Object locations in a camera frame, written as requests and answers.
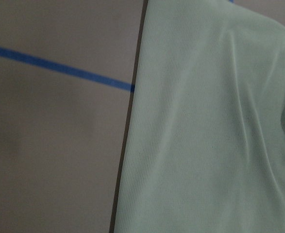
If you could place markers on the sage green long-sleeve shirt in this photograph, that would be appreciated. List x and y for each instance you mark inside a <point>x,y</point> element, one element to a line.
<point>206,145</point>

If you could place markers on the blue tape grid lines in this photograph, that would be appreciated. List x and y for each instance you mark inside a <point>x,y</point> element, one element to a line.
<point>95,40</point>

